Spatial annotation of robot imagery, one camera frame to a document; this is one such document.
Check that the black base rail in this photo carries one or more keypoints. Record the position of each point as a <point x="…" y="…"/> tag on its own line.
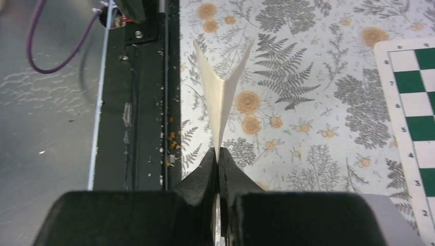
<point x="137" y="131"/>

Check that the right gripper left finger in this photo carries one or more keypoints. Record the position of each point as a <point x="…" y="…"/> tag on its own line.
<point x="184" y="215"/>

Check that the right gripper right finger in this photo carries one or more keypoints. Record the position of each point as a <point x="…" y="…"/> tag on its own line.
<point x="253" y="216"/>

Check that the floral table cloth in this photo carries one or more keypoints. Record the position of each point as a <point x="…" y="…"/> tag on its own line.
<point x="309" y="113"/>

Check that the green white chessboard mat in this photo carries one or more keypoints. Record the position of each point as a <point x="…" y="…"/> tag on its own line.
<point x="406" y="71"/>

